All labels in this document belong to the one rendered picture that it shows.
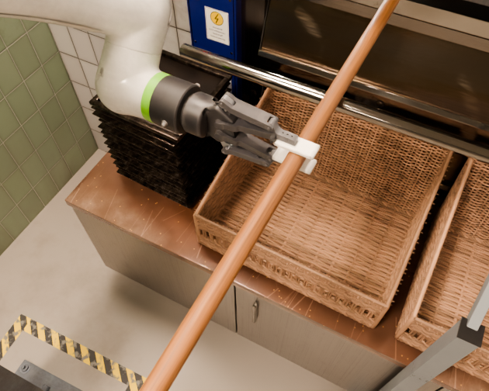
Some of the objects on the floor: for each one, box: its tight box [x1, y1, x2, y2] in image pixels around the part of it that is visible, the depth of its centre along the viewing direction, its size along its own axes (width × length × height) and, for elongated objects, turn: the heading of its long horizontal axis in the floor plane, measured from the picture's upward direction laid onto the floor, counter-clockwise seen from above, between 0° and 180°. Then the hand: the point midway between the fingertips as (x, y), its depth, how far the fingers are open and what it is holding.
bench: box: [65, 133, 489, 391], centre depth 149 cm, size 56×242×58 cm, turn 63°
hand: (296, 153), depth 75 cm, fingers open, 3 cm apart
